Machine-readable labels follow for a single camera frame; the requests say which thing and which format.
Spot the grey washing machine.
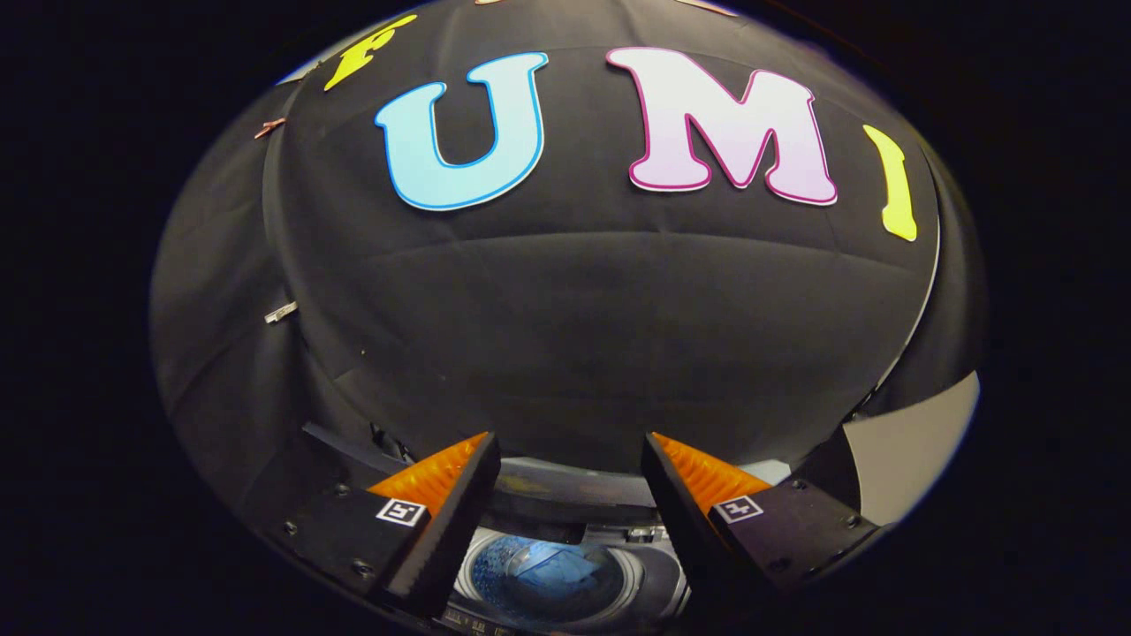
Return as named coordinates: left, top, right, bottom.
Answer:
left=300, top=424, right=796, bottom=636

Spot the light blue shirt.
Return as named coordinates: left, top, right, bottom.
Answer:
left=511, top=542, right=612, bottom=603

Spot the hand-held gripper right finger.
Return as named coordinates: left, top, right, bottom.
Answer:
left=641, top=432, right=884, bottom=612

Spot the grey side stand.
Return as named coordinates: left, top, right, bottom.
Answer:
left=795, top=371, right=982, bottom=531

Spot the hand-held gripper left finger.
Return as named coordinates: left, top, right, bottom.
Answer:
left=281, top=431, right=502, bottom=619

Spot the black backdrop cloth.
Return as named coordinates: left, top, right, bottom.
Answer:
left=148, top=0, right=986, bottom=531

